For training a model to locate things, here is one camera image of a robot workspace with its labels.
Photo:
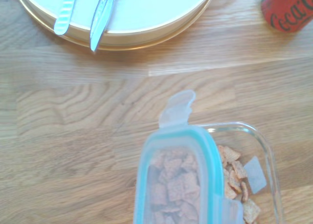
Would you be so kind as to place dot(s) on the clear lid with teal seal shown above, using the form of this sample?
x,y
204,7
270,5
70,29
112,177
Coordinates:
x,y
176,180

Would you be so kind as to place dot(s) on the glass food container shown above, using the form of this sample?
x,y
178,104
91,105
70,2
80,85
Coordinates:
x,y
271,160

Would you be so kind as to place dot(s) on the white plate with gold rim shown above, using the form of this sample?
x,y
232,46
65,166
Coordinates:
x,y
151,11

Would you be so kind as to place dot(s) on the square cereal pieces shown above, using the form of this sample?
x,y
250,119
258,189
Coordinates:
x,y
232,170

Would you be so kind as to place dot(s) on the silver table knife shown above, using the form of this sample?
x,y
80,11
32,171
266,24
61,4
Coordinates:
x,y
101,21

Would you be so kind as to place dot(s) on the red Coca-Cola can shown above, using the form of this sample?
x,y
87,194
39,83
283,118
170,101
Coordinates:
x,y
291,11

